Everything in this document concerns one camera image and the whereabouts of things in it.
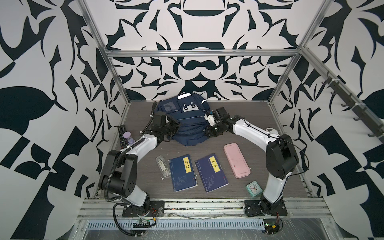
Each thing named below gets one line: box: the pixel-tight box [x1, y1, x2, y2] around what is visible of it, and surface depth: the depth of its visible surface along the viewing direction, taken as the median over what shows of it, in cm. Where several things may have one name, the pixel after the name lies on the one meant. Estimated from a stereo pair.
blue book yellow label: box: [169, 154, 198, 193], surface depth 86 cm
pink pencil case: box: [223, 142, 251, 179], surface depth 89 cm
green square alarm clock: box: [245, 180, 263, 198], surface depth 81 cm
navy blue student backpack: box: [155, 92, 211, 147], surface depth 101 cm
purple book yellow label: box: [195, 153, 229, 193], surface depth 86 cm
